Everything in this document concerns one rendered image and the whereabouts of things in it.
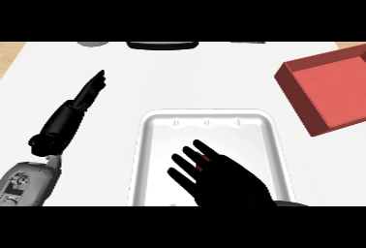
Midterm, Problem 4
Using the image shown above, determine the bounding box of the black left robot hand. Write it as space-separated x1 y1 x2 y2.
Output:
26 69 107 158

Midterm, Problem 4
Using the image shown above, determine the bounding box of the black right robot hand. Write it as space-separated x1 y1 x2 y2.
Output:
165 139 277 207

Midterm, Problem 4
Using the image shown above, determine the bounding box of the red bell pepper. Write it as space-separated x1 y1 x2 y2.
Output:
195 154 211 172

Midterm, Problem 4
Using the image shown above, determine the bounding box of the white tray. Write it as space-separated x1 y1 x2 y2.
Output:
127 108 298 207

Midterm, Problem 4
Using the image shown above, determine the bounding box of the red cardboard box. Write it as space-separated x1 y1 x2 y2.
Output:
273 43 366 138

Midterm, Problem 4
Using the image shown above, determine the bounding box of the grey round object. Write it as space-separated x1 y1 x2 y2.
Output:
75 41 112 47

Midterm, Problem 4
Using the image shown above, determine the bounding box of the black appliance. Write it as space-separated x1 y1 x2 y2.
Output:
125 41 200 51

